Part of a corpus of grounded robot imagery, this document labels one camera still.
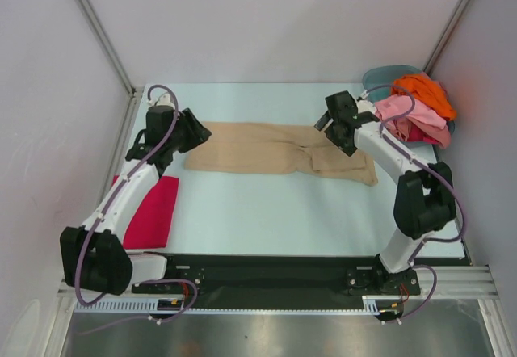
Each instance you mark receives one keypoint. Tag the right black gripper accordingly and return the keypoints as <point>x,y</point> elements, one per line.
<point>343,144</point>

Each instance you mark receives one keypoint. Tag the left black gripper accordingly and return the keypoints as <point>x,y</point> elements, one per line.
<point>197,133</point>

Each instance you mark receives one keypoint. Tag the beige t shirt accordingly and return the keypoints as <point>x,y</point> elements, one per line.
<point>261,148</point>

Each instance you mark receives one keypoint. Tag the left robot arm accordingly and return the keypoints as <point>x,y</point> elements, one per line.
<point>92,254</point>

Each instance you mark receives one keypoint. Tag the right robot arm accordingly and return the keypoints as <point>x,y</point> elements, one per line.
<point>425,201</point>

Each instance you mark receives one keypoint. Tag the teal plastic basket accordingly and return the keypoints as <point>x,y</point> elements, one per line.
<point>402,111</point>

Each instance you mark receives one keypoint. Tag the magenta t shirt in basket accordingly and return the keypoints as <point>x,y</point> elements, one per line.
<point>417,135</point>

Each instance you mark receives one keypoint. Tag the orange t shirt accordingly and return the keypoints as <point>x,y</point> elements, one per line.
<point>427,91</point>

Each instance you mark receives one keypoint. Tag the folded magenta t shirt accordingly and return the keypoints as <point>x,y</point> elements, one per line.
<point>149,228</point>

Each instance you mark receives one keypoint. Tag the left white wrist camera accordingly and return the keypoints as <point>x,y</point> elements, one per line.
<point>162,100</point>

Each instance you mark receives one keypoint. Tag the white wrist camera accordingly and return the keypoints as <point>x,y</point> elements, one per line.
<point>162,100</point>
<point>365,105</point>

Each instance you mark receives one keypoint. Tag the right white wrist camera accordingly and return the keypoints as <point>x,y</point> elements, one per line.
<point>365,105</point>

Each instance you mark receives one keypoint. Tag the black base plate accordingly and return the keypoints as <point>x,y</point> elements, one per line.
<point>262,282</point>

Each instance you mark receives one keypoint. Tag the left aluminium frame post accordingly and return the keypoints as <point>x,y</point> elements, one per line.
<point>95,24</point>

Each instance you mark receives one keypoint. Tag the aluminium frame post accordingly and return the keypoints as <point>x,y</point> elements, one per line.
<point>95,24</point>
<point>458,13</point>

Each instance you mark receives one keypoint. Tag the right aluminium frame post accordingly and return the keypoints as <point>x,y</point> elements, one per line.
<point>458,13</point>

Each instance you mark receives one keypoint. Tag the white slotted cable duct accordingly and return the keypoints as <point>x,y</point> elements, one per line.
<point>156,306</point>

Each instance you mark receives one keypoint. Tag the aluminium front rail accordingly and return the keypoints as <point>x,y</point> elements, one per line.
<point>461,283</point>

